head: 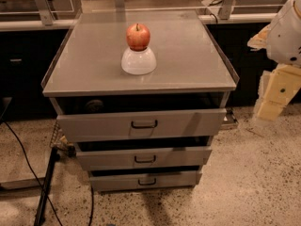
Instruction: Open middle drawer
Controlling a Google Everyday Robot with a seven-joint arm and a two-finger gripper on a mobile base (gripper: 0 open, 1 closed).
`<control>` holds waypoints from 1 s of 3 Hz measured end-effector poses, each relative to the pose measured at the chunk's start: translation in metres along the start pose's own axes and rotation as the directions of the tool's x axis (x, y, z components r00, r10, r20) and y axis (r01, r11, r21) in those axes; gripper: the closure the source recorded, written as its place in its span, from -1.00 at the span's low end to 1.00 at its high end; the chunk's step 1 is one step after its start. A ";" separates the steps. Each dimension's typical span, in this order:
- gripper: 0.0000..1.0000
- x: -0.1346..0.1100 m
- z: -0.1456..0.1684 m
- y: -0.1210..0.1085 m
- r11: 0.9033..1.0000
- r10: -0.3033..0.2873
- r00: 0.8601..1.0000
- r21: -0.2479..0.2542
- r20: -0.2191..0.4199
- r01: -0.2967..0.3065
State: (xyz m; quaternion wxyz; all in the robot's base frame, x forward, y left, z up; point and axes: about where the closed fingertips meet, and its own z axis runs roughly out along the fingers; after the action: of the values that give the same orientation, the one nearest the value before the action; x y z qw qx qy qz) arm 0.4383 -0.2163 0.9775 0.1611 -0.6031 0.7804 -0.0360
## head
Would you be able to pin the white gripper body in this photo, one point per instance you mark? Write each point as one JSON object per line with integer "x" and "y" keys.
{"x": 284, "y": 37}

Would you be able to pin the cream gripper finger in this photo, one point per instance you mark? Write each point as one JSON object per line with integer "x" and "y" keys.
{"x": 267, "y": 106}
{"x": 259, "y": 41}

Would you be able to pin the grey drawer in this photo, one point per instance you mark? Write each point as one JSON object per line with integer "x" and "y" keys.
{"x": 143, "y": 153}
{"x": 136, "y": 179}
{"x": 122, "y": 117}

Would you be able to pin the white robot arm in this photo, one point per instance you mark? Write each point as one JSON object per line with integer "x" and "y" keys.
{"x": 282, "y": 41}

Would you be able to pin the grey drawer cabinet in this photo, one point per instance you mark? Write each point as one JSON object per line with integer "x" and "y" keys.
{"x": 188, "y": 58}

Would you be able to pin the grey top drawer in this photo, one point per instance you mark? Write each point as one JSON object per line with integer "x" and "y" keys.
{"x": 122, "y": 117}

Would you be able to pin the grey bottom drawer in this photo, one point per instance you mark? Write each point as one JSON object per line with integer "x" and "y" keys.
{"x": 136, "y": 179}

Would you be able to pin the red apple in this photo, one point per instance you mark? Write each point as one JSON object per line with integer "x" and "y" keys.
{"x": 138, "y": 37}

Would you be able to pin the white upturned bowl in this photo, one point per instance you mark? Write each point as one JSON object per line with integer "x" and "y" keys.
{"x": 138, "y": 62}

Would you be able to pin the dark lab bench cabinets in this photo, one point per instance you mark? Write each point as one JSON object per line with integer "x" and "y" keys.
{"x": 25, "y": 57}

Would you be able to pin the black metal stand leg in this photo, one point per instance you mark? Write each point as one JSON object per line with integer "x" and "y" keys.
{"x": 39, "y": 218}

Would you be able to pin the wire basket with items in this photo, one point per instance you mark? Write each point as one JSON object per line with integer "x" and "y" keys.
{"x": 60, "y": 142}

